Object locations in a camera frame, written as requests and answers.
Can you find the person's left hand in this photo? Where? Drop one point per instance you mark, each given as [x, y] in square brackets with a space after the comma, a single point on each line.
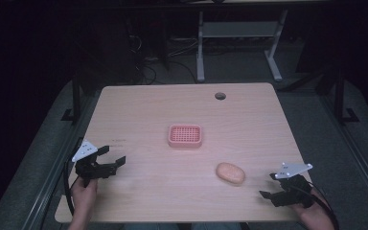
[83, 198]

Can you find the black metal stand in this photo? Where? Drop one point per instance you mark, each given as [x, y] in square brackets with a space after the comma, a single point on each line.
[340, 96]
[76, 96]

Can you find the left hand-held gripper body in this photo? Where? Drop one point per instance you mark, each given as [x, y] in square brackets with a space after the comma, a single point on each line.
[89, 169]

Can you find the person's right hand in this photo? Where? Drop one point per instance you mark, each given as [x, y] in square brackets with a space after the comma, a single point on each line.
[314, 217]

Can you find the pink soap dish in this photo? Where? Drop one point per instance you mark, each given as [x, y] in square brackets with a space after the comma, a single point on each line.
[185, 136]

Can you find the grey metal rail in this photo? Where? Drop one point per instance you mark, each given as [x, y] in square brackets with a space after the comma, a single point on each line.
[51, 172]
[354, 150]

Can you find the white metal table frame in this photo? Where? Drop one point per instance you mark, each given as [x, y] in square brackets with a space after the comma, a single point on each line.
[236, 29]

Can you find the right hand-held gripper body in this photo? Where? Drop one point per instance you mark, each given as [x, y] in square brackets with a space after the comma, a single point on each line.
[295, 188]

